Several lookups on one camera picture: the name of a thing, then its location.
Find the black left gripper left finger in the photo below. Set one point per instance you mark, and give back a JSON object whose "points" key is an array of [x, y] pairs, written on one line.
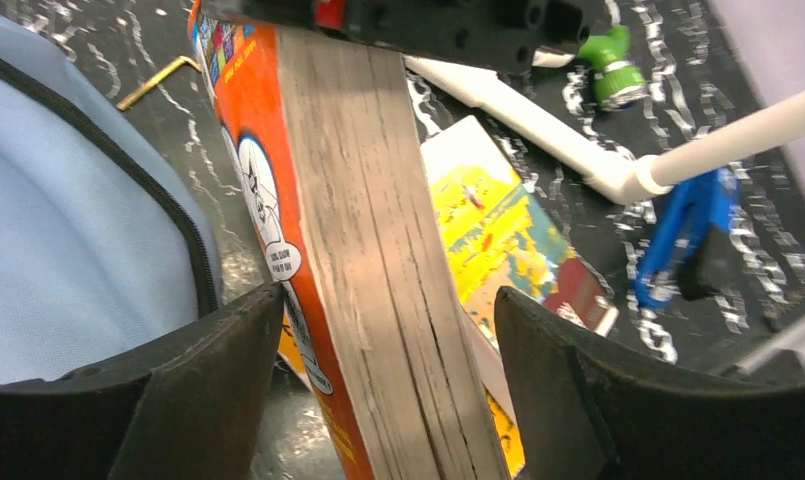
{"points": [[187, 405]]}

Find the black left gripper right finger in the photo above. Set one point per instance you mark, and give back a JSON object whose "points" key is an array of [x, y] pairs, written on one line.
{"points": [[590, 408]]}

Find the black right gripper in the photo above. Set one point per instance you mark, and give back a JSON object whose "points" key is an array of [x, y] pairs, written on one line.
{"points": [[500, 35]]}

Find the light blue student backpack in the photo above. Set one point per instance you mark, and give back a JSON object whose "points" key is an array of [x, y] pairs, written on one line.
{"points": [[102, 247]]}

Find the beige paperback book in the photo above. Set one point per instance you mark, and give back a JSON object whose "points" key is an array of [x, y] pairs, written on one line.
{"points": [[496, 234]]}

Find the orange storey treehouse book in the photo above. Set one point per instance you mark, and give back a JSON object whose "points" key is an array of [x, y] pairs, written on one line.
{"points": [[322, 135]]}

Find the colourful blue storey book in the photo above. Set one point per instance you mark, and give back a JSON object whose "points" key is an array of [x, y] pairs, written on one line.
{"points": [[503, 419]]}

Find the green marker pen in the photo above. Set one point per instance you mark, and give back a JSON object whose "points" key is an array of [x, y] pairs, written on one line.
{"points": [[618, 82]]}

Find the yellow hex key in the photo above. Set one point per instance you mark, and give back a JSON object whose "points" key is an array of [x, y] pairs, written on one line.
{"points": [[157, 79]]}

